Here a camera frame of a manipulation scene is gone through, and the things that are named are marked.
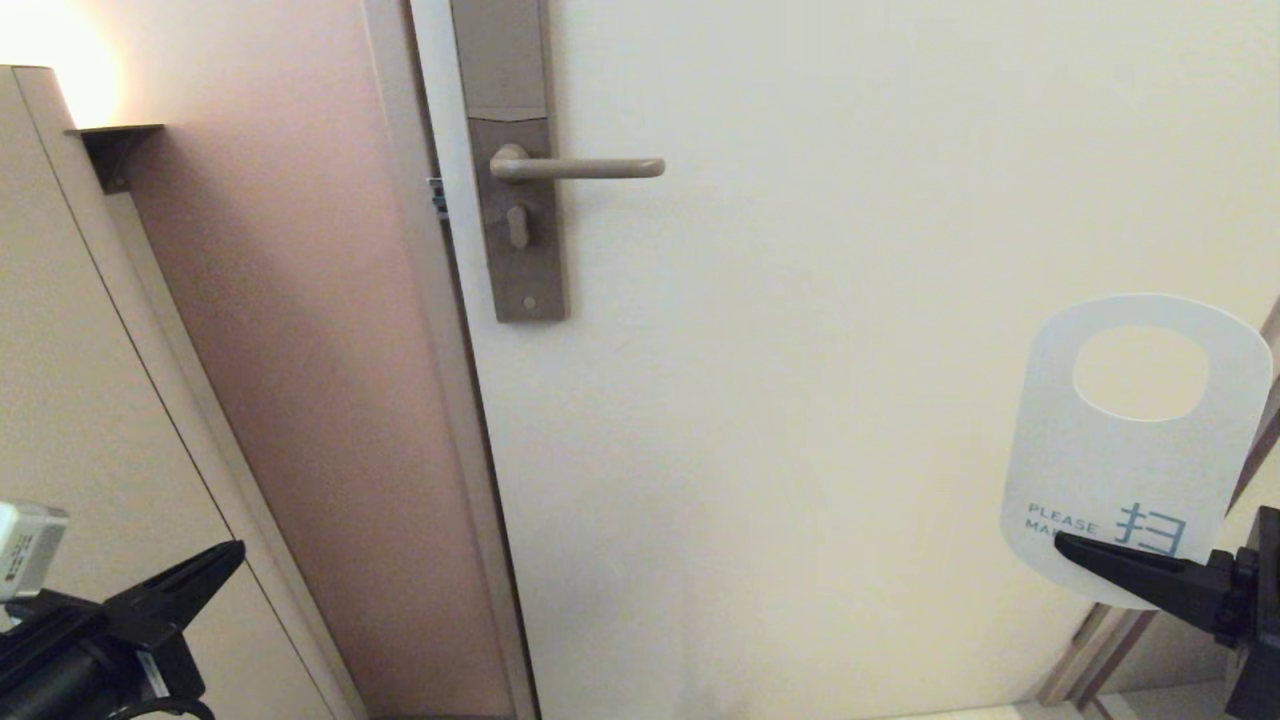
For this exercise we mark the small pale oblong object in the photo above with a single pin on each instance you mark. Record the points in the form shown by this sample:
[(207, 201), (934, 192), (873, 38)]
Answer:
[(517, 228)]

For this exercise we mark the white room door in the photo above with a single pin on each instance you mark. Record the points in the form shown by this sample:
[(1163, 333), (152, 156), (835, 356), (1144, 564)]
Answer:
[(800, 420)]

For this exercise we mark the small metal frame hinge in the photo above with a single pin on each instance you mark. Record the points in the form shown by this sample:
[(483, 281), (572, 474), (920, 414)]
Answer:
[(1085, 630)]

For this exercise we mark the metal door latch plate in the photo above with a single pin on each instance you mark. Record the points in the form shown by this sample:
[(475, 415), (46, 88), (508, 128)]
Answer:
[(437, 198)]

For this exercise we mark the beige door frame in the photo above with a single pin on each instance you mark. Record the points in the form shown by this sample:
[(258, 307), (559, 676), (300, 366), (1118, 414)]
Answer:
[(440, 330)]

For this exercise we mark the white door hanger sign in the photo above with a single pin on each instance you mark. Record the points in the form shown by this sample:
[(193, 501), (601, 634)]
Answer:
[(1120, 470)]

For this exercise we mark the dark wall lamp bracket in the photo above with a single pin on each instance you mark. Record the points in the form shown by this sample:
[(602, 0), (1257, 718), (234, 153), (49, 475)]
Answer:
[(115, 150)]

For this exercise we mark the beige cabinet panel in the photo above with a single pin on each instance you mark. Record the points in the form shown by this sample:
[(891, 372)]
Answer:
[(90, 400)]

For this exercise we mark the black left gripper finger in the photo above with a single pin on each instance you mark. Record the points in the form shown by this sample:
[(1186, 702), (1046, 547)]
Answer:
[(170, 595)]

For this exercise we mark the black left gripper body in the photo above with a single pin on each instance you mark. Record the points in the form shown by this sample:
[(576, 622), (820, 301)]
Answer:
[(70, 660)]

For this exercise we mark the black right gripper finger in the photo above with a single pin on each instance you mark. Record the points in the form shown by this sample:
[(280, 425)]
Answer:
[(1150, 580)]

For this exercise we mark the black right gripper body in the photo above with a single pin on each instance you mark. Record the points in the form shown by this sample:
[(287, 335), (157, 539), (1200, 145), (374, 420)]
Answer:
[(1255, 620)]

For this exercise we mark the brown metal lock plate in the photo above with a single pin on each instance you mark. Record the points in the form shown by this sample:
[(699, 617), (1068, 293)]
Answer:
[(500, 60)]

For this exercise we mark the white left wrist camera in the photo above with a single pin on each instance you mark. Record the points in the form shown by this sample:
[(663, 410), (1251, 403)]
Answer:
[(28, 550)]

